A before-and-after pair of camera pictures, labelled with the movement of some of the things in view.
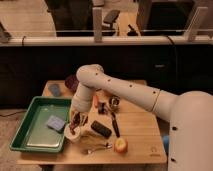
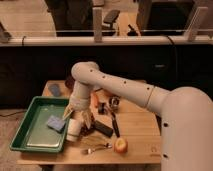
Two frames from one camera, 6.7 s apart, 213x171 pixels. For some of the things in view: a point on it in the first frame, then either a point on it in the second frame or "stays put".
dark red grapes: x=75 y=121 -> x=85 y=130
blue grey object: x=54 y=89 stays put
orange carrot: x=95 y=100 stays put
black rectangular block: x=100 y=128 stays put
